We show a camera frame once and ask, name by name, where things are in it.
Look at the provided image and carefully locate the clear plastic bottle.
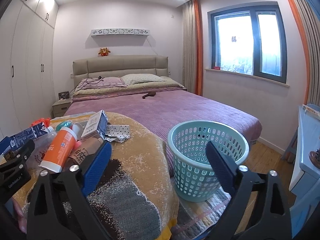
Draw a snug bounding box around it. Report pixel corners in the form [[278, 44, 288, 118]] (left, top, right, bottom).
[[34, 126, 56, 148]]

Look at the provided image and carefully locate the bed with purple cover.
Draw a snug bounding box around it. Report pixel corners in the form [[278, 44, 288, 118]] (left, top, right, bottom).
[[63, 76, 263, 178]]

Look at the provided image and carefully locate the red plastic bag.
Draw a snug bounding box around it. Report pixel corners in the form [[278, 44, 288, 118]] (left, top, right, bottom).
[[30, 118, 50, 127]]

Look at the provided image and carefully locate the light blue desk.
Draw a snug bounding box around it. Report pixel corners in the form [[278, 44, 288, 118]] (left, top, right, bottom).
[[289, 103, 319, 237]]

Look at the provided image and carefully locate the white decorative wall shelf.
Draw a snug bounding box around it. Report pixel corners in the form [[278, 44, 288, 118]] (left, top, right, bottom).
[[91, 28, 150, 36]]

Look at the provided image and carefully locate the blue milk carton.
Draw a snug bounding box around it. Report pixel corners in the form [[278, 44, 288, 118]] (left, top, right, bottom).
[[1, 122, 50, 154]]

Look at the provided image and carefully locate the teal packet in plastic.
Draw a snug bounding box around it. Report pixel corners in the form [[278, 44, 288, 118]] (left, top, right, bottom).
[[55, 120, 73, 132]]

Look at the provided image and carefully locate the white cardboard box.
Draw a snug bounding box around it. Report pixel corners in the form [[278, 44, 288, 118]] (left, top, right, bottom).
[[81, 110, 108, 140]]

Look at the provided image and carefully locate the window with dark frame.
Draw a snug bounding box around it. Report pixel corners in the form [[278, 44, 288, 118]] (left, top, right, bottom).
[[208, 2, 287, 84]]

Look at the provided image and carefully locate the person's left hand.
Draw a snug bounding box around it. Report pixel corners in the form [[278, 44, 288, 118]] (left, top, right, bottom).
[[12, 198, 27, 234]]

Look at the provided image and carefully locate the brown paper cup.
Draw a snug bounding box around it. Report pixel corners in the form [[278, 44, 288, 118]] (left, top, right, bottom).
[[66, 137, 103, 167]]

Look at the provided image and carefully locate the pink pillow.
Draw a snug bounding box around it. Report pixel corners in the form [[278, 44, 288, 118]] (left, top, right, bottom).
[[75, 77, 127, 92]]

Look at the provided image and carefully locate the white built-in wardrobe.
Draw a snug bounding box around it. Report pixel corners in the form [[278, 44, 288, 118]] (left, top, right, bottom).
[[1, 0, 58, 138]]

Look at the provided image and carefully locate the dotted paper wrapper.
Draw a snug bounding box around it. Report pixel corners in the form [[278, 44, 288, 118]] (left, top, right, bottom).
[[105, 125, 131, 143]]

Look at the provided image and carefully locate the white patterned pillow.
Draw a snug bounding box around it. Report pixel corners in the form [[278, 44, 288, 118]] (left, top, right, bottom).
[[121, 74, 165, 86]]

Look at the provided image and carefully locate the orange white bottle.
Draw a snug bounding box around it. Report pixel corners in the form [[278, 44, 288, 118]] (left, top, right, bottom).
[[39, 127, 78, 173]]

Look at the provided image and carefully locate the panda pattern round rug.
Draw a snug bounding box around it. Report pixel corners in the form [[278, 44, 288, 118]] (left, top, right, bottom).
[[87, 112, 178, 239]]

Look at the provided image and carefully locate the picture frame on nightstand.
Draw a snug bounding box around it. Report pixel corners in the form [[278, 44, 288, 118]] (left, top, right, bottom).
[[58, 91, 69, 100]]

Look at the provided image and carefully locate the light green laundry basket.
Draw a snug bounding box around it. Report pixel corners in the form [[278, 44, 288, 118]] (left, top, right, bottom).
[[168, 120, 249, 202]]

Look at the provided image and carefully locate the beige padded headboard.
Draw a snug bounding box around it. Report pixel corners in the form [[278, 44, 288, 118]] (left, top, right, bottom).
[[73, 55, 169, 86]]

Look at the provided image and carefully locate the beige orange curtain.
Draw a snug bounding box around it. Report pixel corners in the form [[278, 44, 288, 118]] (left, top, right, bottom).
[[288, 0, 319, 106], [182, 0, 204, 96]]

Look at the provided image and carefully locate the black cable on pillow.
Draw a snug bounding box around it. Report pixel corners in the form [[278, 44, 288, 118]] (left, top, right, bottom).
[[69, 76, 104, 95]]

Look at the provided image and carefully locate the dark object on bed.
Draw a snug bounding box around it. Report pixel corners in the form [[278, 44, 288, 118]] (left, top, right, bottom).
[[142, 92, 156, 99]]

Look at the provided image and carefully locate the beige nightstand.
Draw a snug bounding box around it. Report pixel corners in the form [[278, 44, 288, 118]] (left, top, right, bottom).
[[52, 98, 72, 118]]

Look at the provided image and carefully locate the orange plush toy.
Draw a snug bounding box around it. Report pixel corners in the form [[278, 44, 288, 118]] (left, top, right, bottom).
[[98, 47, 111, 56]]

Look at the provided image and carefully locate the beige orange left curtain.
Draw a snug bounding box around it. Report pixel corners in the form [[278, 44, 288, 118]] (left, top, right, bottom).
[[182, 0, 204, 96]]

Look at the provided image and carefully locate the beige orange right curtain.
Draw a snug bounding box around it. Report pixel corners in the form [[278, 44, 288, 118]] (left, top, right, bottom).
[[288, 0, 319, 106]]

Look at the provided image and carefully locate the red white paper cup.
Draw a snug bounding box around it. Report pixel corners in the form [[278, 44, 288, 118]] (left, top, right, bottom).
[[72, 122, 84, 140]]

